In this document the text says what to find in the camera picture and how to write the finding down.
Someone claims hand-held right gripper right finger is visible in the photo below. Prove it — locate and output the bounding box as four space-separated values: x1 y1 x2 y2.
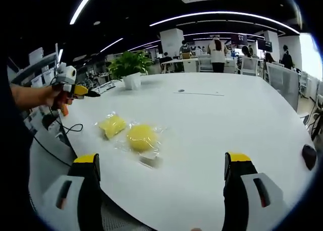
223 152 291 231

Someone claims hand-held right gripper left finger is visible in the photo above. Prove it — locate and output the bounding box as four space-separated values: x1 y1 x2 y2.
41 153 103 231

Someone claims rectangular yellow silicone block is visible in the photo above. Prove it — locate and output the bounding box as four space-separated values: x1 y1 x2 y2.
93 111 128 141

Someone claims round yellow silicone block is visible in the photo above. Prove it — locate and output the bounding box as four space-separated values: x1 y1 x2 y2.
115 120 169 166

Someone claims person's left hand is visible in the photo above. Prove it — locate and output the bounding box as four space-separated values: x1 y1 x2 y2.
37 86 64 108

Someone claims white storage shelf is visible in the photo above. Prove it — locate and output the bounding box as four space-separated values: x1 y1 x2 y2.
7 46 64 90

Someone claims white plant pot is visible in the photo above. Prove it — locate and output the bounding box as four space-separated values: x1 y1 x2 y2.
122 73 142 90

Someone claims short ceiling light strip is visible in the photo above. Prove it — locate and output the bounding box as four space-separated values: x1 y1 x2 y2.
102 37 124 52

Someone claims green leafy plant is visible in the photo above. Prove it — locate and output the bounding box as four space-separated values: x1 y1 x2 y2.
107 50 154 80

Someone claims black computer mouse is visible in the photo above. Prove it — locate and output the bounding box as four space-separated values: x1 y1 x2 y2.
302 144 317 170

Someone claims overhead ceiling light strip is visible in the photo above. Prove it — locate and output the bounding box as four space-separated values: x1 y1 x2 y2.
69 0 99 25

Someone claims person's dark clothing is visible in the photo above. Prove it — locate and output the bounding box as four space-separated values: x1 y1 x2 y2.
0 84 33 216

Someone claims grey mesh office chair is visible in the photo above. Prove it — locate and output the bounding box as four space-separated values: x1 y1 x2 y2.
266 62 300 110

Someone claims white office chair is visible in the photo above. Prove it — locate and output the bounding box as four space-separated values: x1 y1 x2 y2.
239 56 258 76

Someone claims long curved ceiling light strip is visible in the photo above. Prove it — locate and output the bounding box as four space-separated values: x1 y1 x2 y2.
149 11 301 35

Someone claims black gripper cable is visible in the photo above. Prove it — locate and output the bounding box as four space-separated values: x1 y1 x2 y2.
49 107 84 136

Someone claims dark wall monitor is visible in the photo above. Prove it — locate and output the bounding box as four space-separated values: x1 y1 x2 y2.
231 34 248 45
257 38 274 52

